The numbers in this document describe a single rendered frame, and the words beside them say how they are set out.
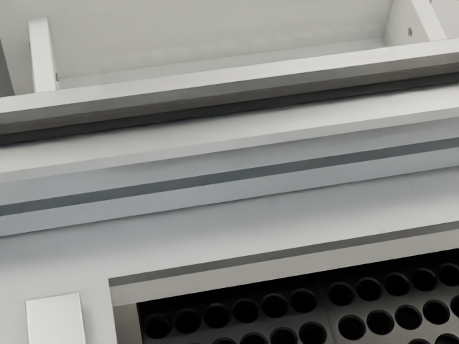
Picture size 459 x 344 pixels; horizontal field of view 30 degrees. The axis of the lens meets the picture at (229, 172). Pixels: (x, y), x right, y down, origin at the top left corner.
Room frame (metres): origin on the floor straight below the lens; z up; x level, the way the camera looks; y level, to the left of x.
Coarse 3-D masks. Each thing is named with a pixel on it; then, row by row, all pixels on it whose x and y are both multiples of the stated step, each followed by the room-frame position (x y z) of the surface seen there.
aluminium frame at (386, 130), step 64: (64, 128) 0.21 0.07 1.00; (128, 128) 0.22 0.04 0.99; (192, 128) 0.22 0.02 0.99; (256, 128) 0.22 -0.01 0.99; (320, 128) 0.23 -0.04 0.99; (384, 128) 0.23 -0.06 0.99; (448, 128) 0.24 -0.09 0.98; (0, 192) 0.19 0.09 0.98; (64, 192) 0.20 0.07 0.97; (128, 192) 0.20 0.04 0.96; (192, 192) 0.21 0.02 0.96; (256, 192) 0.22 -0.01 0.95
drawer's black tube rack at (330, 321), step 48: (240, 288) 0.21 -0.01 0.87; (288, 288) 0.20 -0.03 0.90; (336, 288) 0.20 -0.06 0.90; (384, 288) 0.20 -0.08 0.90; (432, 288) 0.20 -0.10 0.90; (144, 336) 0.17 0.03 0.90; (192, 336) 0.17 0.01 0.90; (240, 336) 0.17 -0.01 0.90; (288, 336) 0.19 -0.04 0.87; (336, 336) 0.17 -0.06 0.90; (384, 336) 0.17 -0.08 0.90; (432, 336) 0.18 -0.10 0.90
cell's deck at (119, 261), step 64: (320, 192) 0.22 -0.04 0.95; (384, 192) 0.23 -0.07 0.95; (448, 192) 0.23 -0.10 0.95; (0, 256) 0.18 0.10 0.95; (64, 256) 0.18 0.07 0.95; (128, 256) 0.18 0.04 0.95; (192, 256) 0.19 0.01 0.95; (256, 256) 0.19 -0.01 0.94; (320, 256) 0.20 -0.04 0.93; (384, 256) 0.21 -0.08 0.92; (0, 320) 0.15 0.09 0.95
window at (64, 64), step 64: (0, 0) 0.21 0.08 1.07; (64, 0) 0.22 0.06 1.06; (128, 0) 0.22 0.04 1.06; (192, 0) 0.23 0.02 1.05; (256, 0) 0.24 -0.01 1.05; (320, 0) 0.24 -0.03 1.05; (384, 0) 0.25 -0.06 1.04; (448, 0) 0.26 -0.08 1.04; (0, 64) 0.21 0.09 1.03; (64, 64) 0.22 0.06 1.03; (128, 64) 0.22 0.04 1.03; (192, 64) 0.23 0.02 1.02; (256, 64) 0.24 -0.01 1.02; (320, 64) 0.24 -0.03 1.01; (384, 64) 0.25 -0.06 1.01; (448, 64) 0.26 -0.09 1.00; (0, 128) 0.21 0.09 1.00
